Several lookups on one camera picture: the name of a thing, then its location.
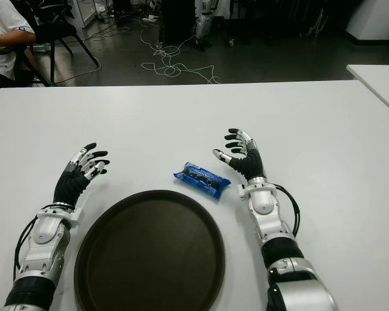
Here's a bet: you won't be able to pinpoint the black cabinet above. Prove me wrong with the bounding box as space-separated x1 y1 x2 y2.
160 0 198 45

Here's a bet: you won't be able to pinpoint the white display cabinet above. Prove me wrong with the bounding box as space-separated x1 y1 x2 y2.
66 0 99 30

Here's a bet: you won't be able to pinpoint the white side table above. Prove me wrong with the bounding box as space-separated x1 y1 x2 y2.
346 64 389 119

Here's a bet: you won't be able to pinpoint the blue Oreo packet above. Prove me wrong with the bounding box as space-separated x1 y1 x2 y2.
173 161 231 200

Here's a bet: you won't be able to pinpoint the round dark brown tray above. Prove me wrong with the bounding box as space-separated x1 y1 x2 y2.
73 190 227 311

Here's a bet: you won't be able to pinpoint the white humanoid robot legs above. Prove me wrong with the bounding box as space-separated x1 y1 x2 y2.
194 0 220 52

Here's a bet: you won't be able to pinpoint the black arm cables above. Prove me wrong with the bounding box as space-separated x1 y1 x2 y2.
14 203 50 270
272 183 301 236

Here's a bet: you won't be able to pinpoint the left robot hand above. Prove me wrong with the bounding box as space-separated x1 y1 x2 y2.
53 143 110 208

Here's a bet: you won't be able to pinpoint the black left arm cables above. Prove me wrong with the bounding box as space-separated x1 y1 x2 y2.
14 203 50 270

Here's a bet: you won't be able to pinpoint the person in white shirt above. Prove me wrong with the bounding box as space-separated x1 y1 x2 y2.
0 0 41 100

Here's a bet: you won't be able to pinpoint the white cable on floor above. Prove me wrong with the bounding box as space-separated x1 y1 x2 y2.
139 19 222 85

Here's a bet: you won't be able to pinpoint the white block with black base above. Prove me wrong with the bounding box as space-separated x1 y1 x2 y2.
345 0 389 42

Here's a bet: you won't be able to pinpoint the black chair with sled legs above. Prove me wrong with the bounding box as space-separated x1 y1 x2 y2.
29 0 102 87

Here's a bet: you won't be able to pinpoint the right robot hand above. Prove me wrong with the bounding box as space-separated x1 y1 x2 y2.
213 128 267 183

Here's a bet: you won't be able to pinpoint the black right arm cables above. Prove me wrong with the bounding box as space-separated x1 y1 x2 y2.
272 183 301 236

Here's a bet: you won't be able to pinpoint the black chair with armrest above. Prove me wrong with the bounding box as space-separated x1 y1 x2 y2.
0 41 52 87

